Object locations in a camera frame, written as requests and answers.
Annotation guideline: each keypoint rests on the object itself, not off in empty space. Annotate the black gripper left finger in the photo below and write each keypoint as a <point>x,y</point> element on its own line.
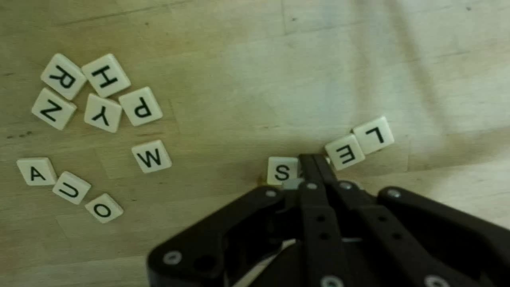
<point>240,234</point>

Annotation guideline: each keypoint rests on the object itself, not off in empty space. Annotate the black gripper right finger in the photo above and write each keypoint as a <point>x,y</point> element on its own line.
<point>415,240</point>

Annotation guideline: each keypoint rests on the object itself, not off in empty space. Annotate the cream letter tile S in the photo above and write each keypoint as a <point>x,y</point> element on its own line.
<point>281,171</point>

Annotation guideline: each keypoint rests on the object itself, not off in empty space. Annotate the cream letter tile E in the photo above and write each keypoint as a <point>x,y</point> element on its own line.
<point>345,152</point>

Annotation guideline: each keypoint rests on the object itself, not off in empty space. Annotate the cream letter tile L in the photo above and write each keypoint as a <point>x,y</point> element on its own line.
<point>374,135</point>

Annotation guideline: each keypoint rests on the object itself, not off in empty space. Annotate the cream letter tile W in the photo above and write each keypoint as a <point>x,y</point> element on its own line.
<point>152,157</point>

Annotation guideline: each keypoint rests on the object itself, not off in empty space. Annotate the cream letter tile O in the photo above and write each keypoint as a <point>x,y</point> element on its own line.
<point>104,208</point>

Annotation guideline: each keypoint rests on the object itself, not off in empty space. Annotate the cream letter tile P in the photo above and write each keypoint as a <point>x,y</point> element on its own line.
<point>141,106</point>

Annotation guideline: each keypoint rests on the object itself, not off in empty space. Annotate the cream letter tile U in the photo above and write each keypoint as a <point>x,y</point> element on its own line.
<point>71,187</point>

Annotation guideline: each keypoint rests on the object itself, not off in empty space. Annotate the cream letter tile Y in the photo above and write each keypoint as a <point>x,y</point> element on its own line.
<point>103,112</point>

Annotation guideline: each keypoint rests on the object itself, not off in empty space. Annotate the cream letter tile H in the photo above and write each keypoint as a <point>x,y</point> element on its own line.
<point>106,76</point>

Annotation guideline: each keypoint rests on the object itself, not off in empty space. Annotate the cream letter tile A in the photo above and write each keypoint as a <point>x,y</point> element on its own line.
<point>36,173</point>

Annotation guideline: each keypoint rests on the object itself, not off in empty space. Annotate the cream letter tile Z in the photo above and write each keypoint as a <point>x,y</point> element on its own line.
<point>53,111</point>

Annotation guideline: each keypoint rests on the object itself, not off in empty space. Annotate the cream letter tile R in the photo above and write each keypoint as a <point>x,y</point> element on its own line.
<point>63,77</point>

